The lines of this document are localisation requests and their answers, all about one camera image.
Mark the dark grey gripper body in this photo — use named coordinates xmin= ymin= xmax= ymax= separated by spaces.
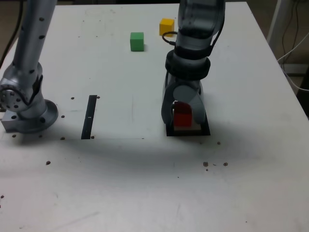
xmin=167 ymin=72 xmax=204 ymax=95

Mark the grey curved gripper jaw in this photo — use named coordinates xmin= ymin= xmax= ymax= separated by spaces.
xmin=161 ymin=72 xmax=176 ymax=125
xmin=172 ymin=85 xmax=207 ymax=125

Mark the red cube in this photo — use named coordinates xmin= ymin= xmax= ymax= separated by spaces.
xmin=173 ymin=101 xmax=193 ymax=128

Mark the yellow cube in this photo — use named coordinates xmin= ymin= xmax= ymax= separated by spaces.
xmin=159 ymin=18 xmax=175 ymax=37

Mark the green cube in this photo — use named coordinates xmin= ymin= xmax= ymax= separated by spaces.
xmin=129 ymin=32 xmax=145 ymax=52

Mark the black tape square outline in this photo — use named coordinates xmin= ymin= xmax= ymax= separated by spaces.
xmin=166 ymin=113 xmax=211 ymax=137

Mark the black tape strip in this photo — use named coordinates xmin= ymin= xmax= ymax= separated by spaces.
xmin=81 ymin=95 xmax=98 ymax=140

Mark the dark flat box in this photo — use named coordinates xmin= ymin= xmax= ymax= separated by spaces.
xmin=281 ymin=63 xmax=309 ymax=76

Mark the white cable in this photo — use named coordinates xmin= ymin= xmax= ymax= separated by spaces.
xmin=277 ymin=31 xmax=309 ymax=92

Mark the white metal frame leg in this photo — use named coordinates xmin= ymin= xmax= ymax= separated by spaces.
xmin=267 ymin=0 xmax=292 ymax=45

